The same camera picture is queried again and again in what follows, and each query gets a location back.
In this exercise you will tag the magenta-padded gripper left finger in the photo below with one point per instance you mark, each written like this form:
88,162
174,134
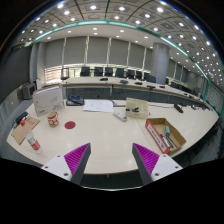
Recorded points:
77,156

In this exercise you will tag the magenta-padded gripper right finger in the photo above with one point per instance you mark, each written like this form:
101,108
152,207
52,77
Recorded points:
146,157

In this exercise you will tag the clear red-capped water bottle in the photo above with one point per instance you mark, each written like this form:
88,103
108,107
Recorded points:
34,143

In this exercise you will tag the open red-sided cardboard box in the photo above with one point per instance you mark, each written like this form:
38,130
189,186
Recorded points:
155,135

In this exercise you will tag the flat round red coaster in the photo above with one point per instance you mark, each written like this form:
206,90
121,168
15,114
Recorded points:
70,125

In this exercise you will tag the red and cream mug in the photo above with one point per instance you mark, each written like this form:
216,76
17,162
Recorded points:
52,119

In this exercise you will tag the white power strip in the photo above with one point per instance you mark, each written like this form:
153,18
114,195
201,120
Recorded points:
120,116

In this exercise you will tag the small beige cardboard box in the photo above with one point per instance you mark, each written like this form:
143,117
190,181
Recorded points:
136,108

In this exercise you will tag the white paper sheet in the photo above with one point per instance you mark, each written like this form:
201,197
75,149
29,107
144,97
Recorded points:
98,105

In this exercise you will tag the black desk device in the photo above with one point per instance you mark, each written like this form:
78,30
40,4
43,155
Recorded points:
75,100

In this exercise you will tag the small black table device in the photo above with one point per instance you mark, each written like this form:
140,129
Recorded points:
178,107

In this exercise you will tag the brown paper envelope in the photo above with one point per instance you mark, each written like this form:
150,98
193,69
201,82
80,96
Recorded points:
24,130

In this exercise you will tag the white paper carton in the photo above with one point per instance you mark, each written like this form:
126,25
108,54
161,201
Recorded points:
48,100

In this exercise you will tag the black power adapter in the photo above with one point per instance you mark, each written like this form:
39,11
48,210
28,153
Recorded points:
20,117

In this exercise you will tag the grey boxy monitor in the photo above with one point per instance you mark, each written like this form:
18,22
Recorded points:
28,90

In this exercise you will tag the grey round pillar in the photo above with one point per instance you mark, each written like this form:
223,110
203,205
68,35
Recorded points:
159,61

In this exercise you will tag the ceiling lights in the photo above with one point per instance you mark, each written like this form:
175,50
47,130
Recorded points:
93,7

